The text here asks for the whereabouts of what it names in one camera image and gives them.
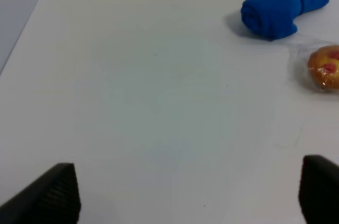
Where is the plastic orange pastry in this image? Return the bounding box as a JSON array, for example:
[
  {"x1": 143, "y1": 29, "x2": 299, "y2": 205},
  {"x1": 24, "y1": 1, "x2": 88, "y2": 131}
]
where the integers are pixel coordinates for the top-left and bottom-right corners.
[{"x1": 286, "y1": 34, "x2": 338, "y2": 95}]

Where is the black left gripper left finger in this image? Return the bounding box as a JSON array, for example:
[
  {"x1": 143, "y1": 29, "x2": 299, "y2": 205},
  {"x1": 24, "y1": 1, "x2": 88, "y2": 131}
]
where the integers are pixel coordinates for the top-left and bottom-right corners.
[{"x1": 1, "y1": 163, "x2": 81, "y2": 223}]

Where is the blue rolled towel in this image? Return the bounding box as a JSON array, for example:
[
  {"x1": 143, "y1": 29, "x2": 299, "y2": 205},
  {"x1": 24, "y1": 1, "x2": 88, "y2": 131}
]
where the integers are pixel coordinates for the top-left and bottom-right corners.
[{"x1": 240, "y1": 0, "x2": 329, "y2": 40}]

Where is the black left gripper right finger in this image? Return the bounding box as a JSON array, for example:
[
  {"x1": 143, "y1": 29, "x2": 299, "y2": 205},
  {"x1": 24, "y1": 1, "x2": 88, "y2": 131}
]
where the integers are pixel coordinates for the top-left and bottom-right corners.
[{"x1": 298, "y1": 155, "x2": 338, "y2": 224}]

